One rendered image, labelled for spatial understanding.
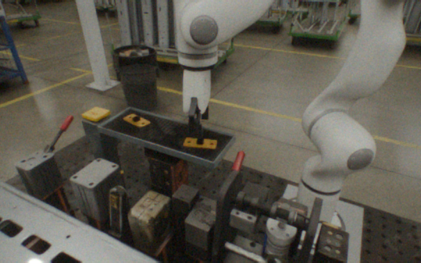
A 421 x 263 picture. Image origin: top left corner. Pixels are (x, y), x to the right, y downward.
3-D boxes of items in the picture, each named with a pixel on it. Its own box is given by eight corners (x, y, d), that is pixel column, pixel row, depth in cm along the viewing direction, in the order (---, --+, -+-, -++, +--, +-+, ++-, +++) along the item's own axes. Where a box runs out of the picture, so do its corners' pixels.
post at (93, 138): (106, 217, 108) (78, 120, 85) (120, 204, 114) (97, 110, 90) (121, 224, 105) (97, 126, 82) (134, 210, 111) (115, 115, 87)
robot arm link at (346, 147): (329, 166, 90) (347, 101, 77) (364, 210, 75) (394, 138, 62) (294, 170, 89) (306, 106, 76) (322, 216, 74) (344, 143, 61)
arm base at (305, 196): (292, 193, 106) (300, 155, 96) (346, 214, 97) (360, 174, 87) (273, 227, 93) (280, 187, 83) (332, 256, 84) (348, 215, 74)
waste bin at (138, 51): (112, 111, 334) (99, 52, 296) (140, 95, 374) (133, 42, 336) (144, 121, 314) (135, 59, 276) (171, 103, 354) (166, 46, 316)
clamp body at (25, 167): (44, 243, 98) (5, 164, 79) (71, 220, 107) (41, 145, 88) (62, 254, 94) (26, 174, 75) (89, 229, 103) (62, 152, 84)
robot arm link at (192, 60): (183, 43, 62) (184, 56, 63) (172, 53, 54) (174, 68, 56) (220, 44, 61) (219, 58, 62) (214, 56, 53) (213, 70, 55)
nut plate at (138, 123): (122, 119, 81) (122, 115, 81) (133, 114, 84) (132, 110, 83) (140, 128, 77) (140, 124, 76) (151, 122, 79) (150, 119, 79)
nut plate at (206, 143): (182, 146, 69) (182, 142, 69) (186, 138, 72) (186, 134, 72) (215, 149, 68) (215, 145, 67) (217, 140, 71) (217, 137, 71)
